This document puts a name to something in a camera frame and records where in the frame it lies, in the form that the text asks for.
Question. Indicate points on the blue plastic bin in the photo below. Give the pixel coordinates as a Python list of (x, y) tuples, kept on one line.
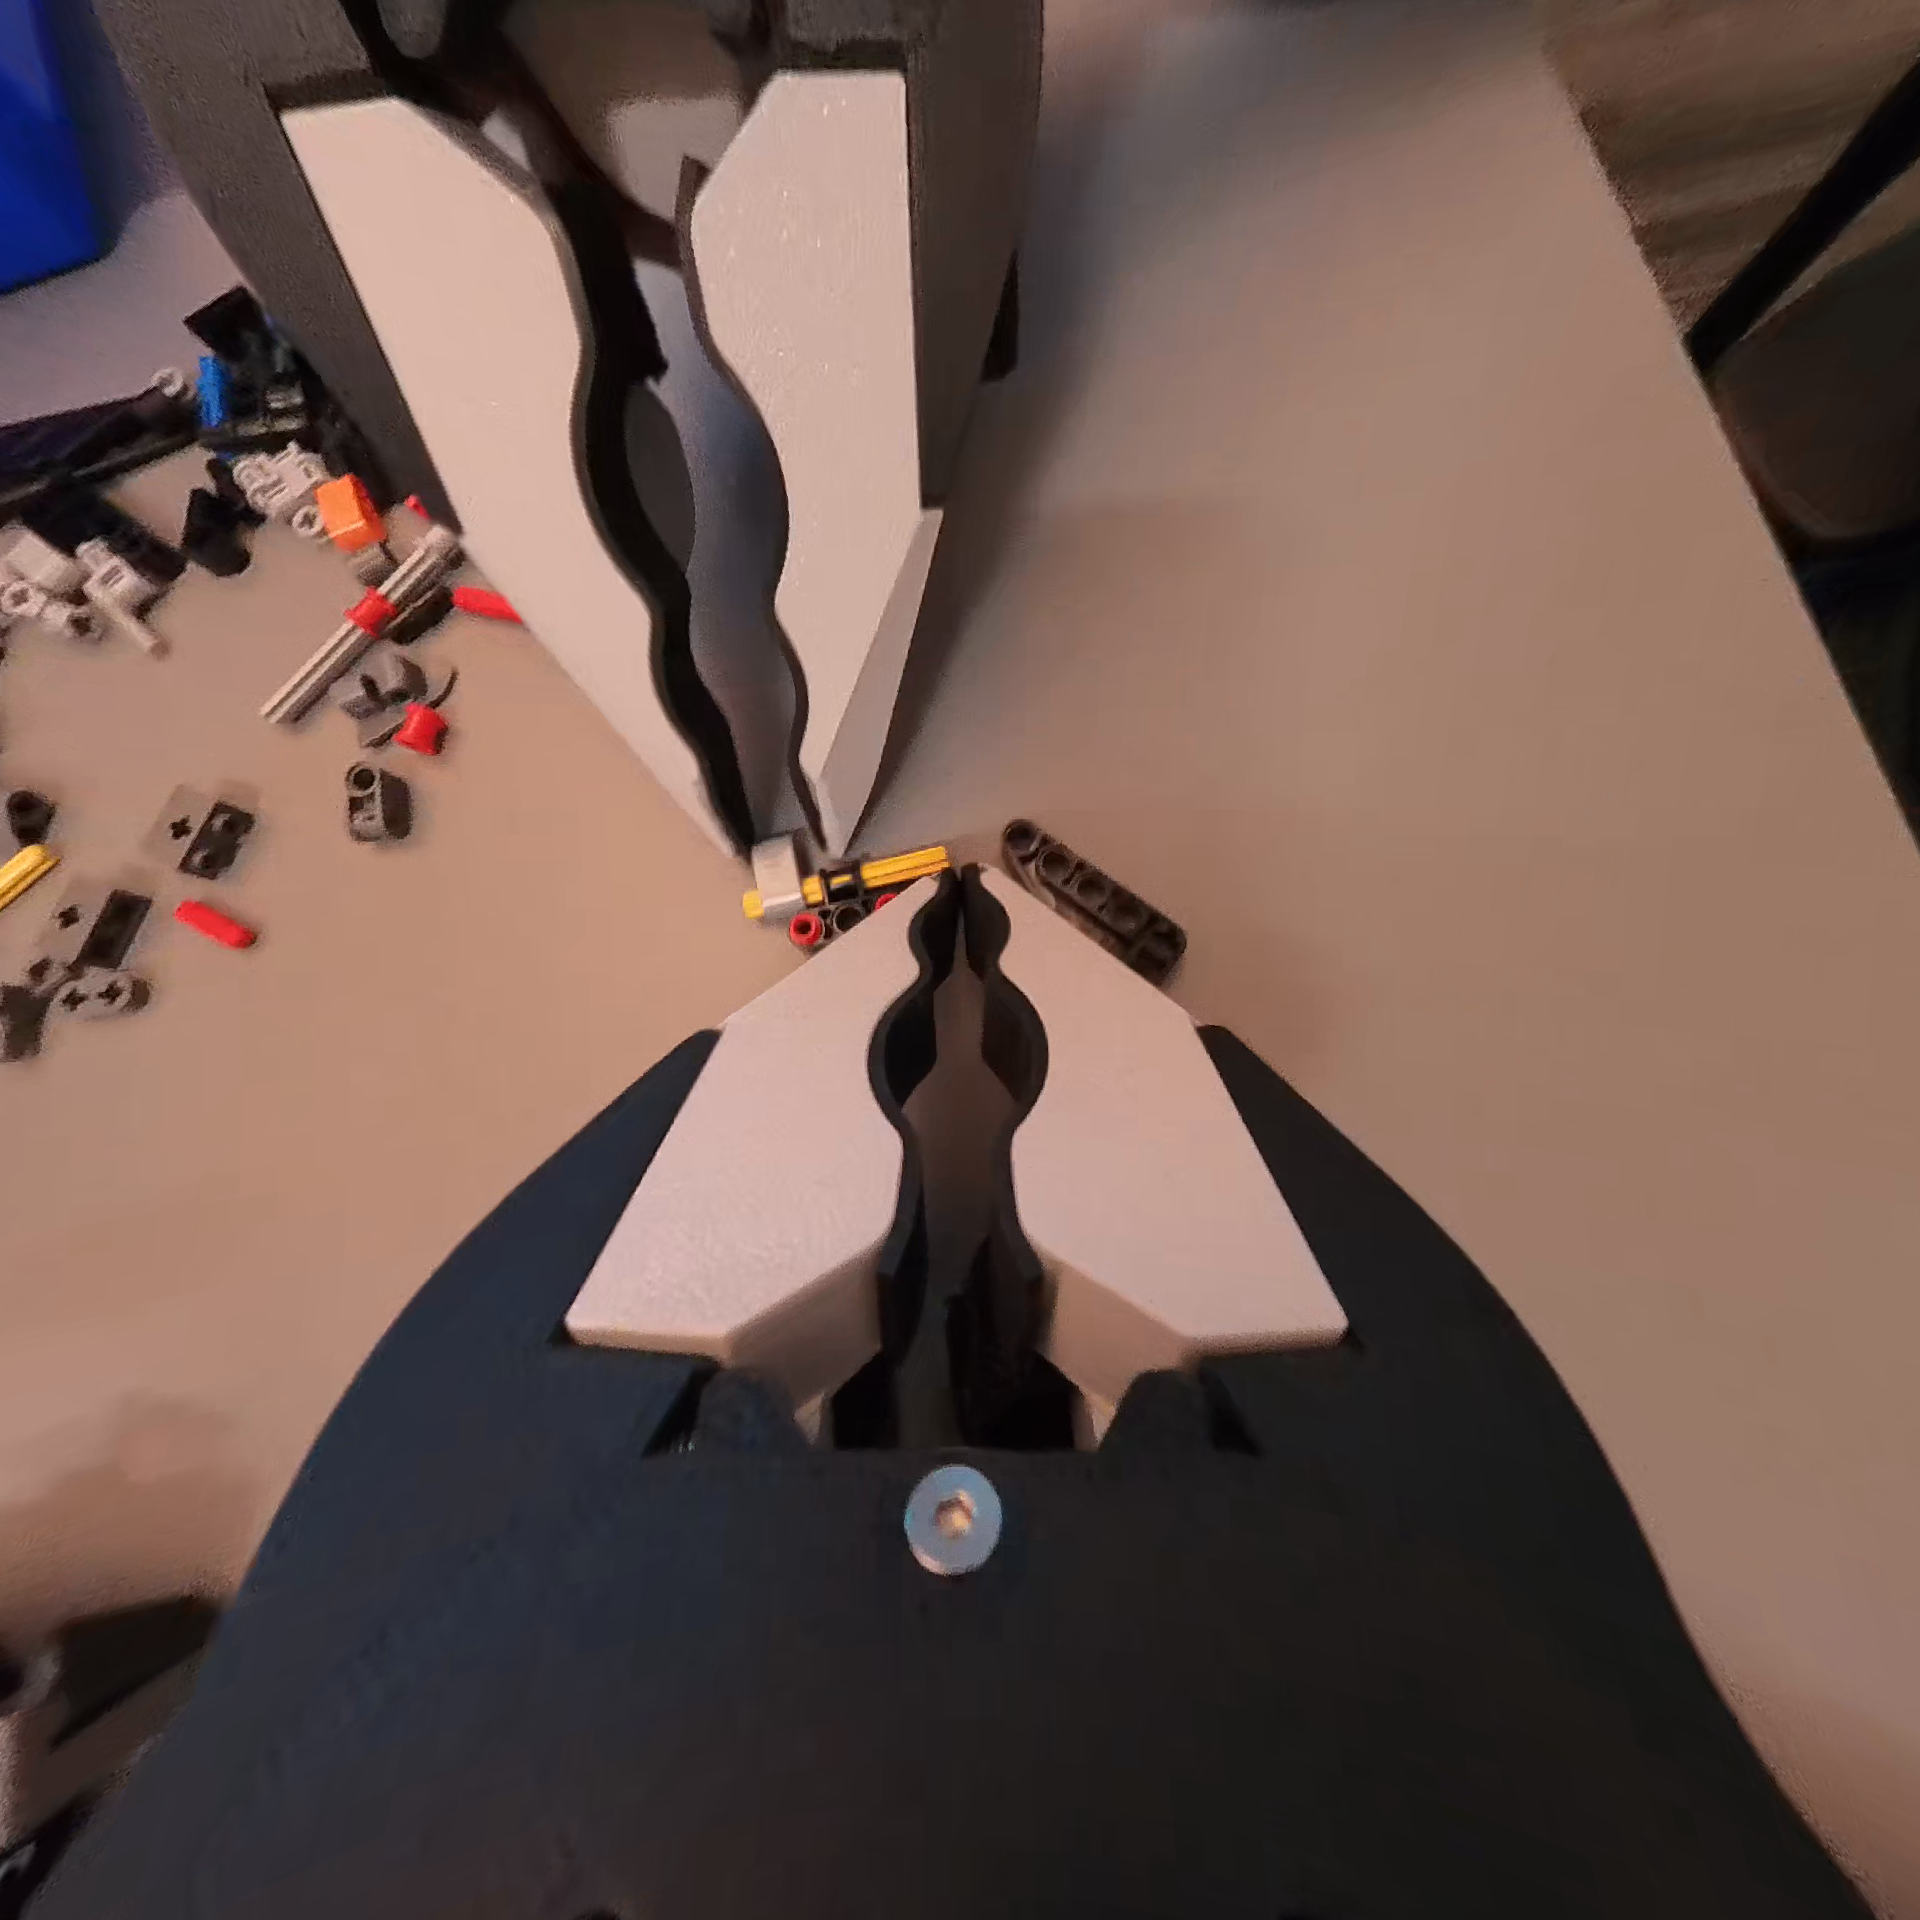
[(45, 150)]

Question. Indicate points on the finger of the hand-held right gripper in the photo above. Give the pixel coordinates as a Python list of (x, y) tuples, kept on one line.
[(819, 376), (481, 376)]

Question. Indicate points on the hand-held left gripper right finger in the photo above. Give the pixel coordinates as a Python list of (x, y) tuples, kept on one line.
[(1171, 1185)]

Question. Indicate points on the yellow lego axle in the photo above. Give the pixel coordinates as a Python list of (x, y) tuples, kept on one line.
[(901, 867)]

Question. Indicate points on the pile of lego pieces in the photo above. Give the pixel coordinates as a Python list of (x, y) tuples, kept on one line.
[(211, 840)]

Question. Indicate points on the light grey lego piece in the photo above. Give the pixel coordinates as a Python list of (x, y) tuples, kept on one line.
[(778, 874)]

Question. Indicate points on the partly built lego car model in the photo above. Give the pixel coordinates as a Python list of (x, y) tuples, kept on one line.
[(77, 1695)]

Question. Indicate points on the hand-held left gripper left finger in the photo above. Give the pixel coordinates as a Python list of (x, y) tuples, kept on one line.
[(750, 1185)]

